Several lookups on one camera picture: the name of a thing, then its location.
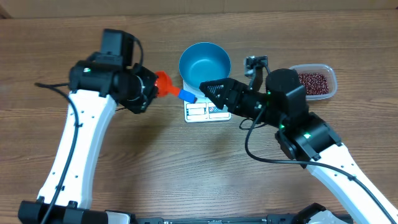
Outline red scoop blue handle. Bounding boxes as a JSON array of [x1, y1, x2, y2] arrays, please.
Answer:
[[155, 71, 197, 103]]

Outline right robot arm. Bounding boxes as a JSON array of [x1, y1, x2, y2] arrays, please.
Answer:
[[200, 68, 397, 223]]

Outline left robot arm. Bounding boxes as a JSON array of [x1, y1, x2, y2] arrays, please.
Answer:
[[17, 29, 158, 223]]

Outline white digital kitchen scale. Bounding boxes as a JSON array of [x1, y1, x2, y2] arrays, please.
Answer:
[[183, 81, 231, 123]]

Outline blue bowl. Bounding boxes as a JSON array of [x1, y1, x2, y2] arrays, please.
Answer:
[[178, 42, 232, 90]]

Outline red beans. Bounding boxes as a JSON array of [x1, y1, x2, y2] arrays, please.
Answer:
[[298, 73, 329, 95]]

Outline clear plastic container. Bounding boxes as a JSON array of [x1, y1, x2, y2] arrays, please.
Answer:
[[290, 63, 338, 101]]

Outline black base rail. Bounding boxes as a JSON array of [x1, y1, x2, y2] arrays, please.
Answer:
[[102, 202, 354, 224]]

